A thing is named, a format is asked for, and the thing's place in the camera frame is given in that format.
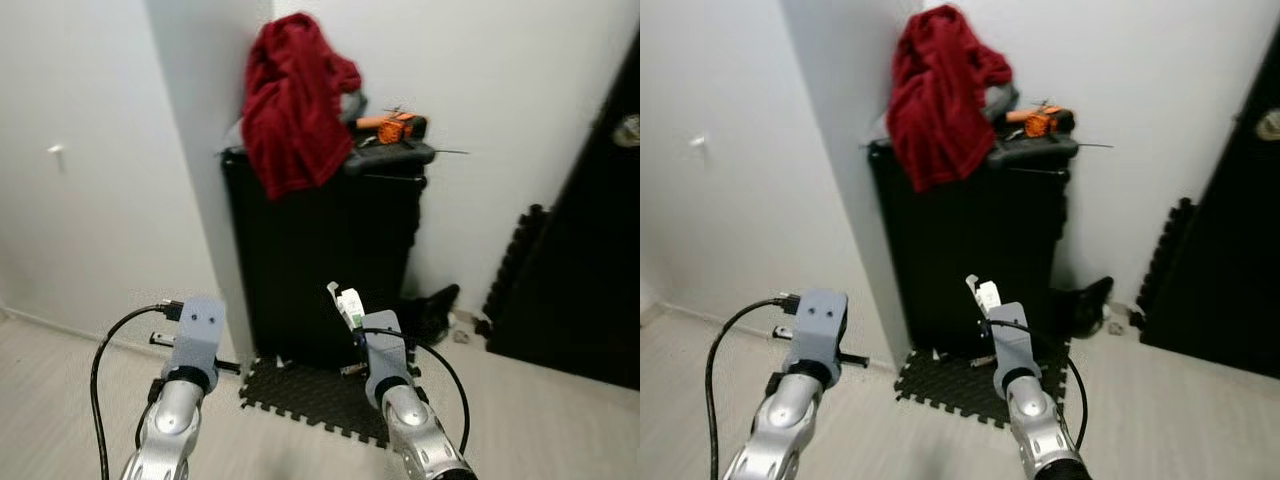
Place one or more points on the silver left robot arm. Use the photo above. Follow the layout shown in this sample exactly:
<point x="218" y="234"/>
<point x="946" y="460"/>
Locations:
<point x="775" y="430"/>
<point x="165" y="430"/>

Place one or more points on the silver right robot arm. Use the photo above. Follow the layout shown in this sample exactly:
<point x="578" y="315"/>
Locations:
<point x="1040" y="430"/>
<point x="420" y="440"/>

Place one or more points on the black foam puzzle mat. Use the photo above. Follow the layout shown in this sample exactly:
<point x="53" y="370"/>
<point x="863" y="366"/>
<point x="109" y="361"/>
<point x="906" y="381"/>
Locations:
<point x="1170" y="260"/>
<point x="950" y="385"/>
<point x="300" y="395"/>
<point x="515" y="270"/>

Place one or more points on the black shoe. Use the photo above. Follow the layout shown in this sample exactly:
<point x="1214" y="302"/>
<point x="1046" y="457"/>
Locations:
<point x="1085" y="300"/>
<point x="430" y="310"/>

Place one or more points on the large black case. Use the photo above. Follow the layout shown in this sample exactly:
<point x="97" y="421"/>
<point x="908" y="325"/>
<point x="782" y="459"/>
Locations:
<point x="320" y="250"/>
<point x="970" y="240"/>

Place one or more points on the orange black tool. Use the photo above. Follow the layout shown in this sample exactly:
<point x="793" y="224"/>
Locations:
<point x="395" y="128"/>
<point x="1040" y="122"/>

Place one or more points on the grey cloth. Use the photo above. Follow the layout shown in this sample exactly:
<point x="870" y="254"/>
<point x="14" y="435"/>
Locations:
<point x="353" y="105"/>
<point x="1002" y="98"/>

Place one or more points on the dark red towel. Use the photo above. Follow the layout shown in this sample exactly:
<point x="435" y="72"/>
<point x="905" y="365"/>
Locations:
<point x="295" y="110"/>
<point x="940" y="100"/>

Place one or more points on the black door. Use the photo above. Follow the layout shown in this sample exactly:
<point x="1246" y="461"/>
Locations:
<point x="1235" y="250"/>
<point x="590" y="250"/>

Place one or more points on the silver door knob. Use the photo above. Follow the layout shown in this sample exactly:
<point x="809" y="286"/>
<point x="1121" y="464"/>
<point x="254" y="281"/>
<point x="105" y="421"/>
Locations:
<point x="628" y="130"/>
<point x="1270" y="124"/>

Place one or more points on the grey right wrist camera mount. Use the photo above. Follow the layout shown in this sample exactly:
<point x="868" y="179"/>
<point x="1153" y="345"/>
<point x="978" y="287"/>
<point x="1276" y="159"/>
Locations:
<point x="1012" y="345"/>
<point x="385" y="355"/>

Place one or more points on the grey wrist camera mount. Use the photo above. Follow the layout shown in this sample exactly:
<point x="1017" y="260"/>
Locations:
<point x="1012" y="345"/>
<point x="818" y="328"/>
<point x="385" y="355"/>
<point x="198" y="335"/>

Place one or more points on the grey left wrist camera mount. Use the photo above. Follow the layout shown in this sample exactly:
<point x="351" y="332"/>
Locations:
<point x="198" y="335"/>
<point x="818" y="328"/>

